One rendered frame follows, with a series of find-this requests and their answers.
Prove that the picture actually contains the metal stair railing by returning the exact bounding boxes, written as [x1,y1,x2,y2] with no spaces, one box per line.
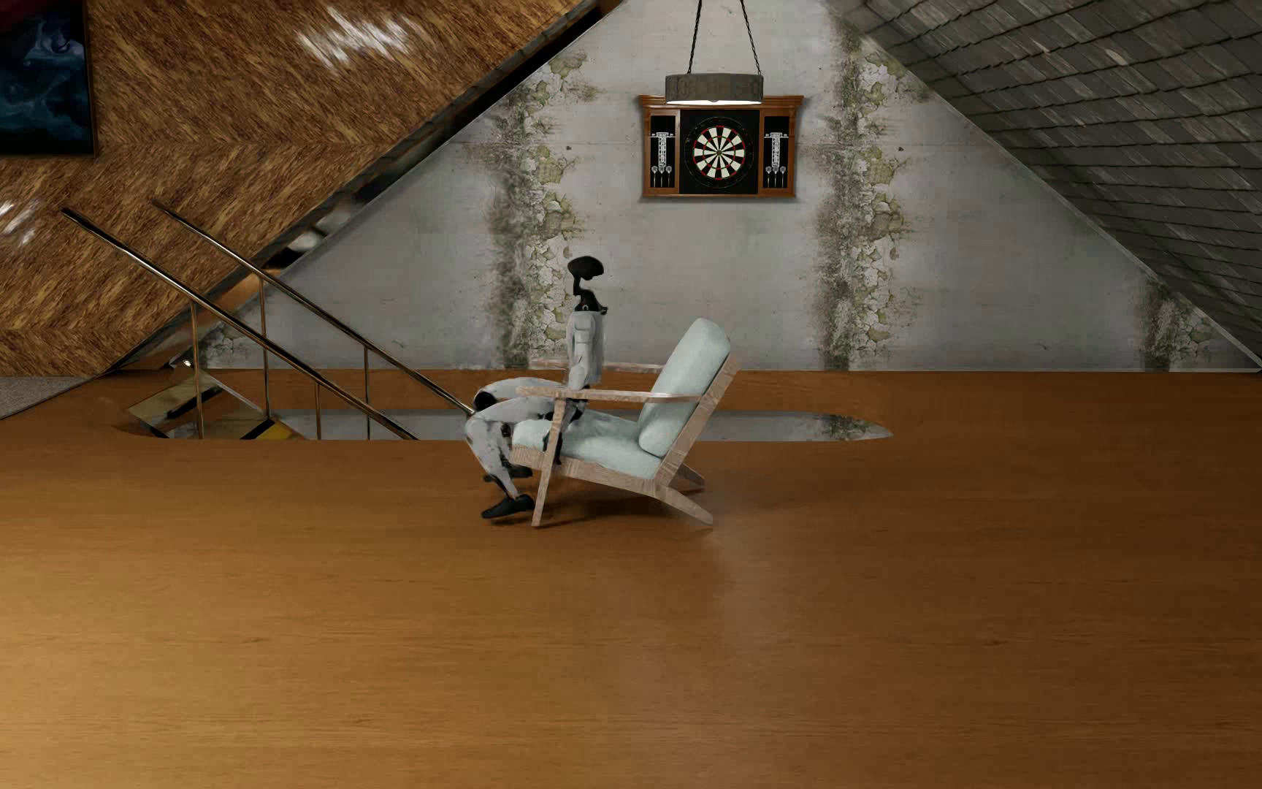
[61,208,420,442]
[152,202,475,441]

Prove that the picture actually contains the dartboard in wooden cabinet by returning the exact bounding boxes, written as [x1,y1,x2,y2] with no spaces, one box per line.
[638,94,806,201]

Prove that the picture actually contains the white humanoid robot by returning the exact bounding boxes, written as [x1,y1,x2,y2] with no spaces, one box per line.
[463,255,611,522]

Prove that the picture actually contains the wooden lounge chair pale cushions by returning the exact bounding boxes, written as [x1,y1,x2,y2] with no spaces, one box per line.
[509,318,741,530]

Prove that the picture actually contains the dark abstract wall painting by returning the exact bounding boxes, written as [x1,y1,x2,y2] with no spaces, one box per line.
[0,0,96,156]

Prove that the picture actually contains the hanging round pendant lamp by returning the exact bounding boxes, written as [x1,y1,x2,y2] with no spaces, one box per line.
[664,0,766,107]

